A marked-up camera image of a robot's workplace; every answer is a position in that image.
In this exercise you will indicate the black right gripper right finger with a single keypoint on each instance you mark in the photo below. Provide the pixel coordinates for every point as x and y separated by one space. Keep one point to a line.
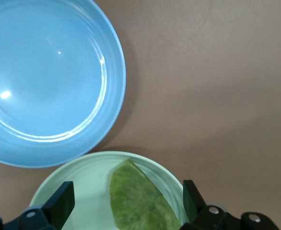
193 203

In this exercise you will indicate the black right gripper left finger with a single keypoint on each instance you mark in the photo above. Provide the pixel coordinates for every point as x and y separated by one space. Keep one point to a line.
59 206

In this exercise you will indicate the green lettuce leaf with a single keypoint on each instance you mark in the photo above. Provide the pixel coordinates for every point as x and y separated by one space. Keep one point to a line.
140 198

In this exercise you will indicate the light green round plate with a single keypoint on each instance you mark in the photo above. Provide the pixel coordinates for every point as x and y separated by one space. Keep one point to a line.
87 182

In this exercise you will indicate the blue round plate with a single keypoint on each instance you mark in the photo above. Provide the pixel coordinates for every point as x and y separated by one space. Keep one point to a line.
49 81

